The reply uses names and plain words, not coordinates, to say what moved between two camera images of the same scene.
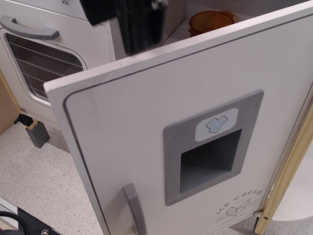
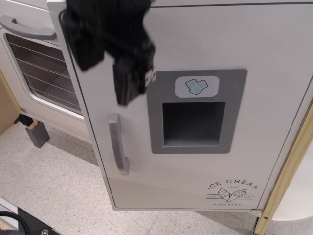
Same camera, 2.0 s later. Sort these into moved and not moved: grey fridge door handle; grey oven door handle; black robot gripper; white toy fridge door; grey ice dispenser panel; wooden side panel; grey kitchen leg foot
Moved: black robot gripper; grey fridge door handle; grey ice dispenser panel; white toy fridge door
Not moved: wooden side panel; grey kitchen leg foot; grey oven door handle
